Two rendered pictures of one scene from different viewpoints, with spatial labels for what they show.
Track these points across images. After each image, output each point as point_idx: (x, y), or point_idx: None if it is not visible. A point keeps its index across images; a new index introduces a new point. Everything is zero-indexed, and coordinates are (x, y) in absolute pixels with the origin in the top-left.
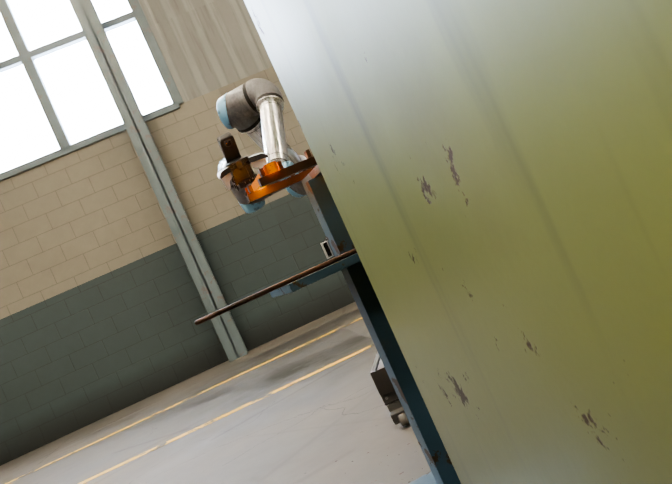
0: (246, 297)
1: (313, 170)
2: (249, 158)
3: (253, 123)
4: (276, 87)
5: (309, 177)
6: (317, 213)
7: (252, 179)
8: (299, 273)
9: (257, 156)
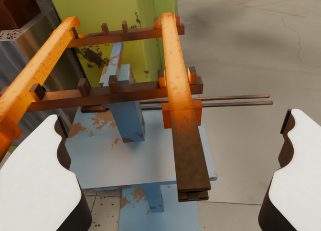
0: (227, 96)
1: (120, 53)
2: (82, 193)
3: None
4: None
5: (118, 71)
6: (136, 102)
7: None
8: None
9: (64, 145)
